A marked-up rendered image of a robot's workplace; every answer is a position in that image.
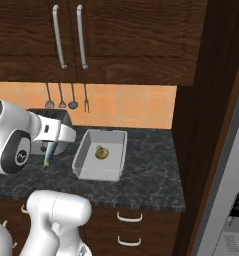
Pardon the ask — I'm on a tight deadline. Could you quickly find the grey-green fish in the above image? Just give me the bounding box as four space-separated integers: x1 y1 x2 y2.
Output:
42 140 56 168

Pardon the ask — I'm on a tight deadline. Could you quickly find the silver cupboard handle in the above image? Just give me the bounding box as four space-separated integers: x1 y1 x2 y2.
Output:
51 4 68 70
75 4 89 70

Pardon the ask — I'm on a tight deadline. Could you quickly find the dark wood cupboard door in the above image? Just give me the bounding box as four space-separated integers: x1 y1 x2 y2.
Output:
68 0 209 87
0 0 71 83

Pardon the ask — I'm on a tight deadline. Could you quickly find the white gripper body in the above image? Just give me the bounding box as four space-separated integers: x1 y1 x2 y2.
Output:
57 120 78 144

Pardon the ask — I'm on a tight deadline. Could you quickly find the yellow-brown onion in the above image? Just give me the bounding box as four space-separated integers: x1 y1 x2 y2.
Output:
94 145 110 161

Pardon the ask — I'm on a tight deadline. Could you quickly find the hanging grey turner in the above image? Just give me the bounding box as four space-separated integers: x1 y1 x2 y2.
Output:
57 82 68 109

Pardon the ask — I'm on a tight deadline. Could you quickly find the dark wood drawer front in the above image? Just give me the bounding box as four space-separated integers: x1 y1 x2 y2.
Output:
84 205 181 235
81 229 179 256

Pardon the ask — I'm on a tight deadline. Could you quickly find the hanging grey meat fork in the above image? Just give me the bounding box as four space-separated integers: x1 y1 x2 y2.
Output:
82 83 91 114

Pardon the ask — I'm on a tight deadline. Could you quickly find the grey tupperware container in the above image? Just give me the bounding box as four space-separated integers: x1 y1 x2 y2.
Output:
71 129 129 183

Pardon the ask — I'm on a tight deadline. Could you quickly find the hanging grey ladle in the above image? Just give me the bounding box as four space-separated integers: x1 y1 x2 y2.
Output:
67 82 79 110

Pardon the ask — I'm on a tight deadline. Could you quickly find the hanging slotted spatula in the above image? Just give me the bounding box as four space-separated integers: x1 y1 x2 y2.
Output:
44 82 56 110

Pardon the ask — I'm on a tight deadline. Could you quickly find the silver and black toaster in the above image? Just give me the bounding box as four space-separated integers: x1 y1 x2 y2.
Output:
26 108 74 156

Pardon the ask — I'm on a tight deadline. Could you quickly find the dark wood tall cabinet panel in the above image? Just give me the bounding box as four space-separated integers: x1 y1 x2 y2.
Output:
171 0 239 256

